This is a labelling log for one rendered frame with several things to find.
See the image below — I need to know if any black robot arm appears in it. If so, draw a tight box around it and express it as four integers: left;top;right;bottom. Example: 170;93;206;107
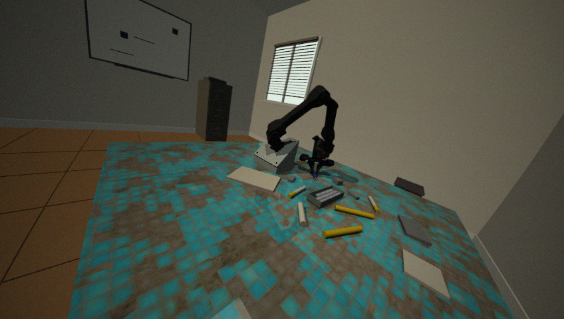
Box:
266;85;339;160

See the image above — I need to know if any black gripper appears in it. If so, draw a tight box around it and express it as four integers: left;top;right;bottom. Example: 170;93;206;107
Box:
299;147;334;176

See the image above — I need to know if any grey keyboard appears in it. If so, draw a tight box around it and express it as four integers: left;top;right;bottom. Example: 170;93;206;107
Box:
307;185;345;208

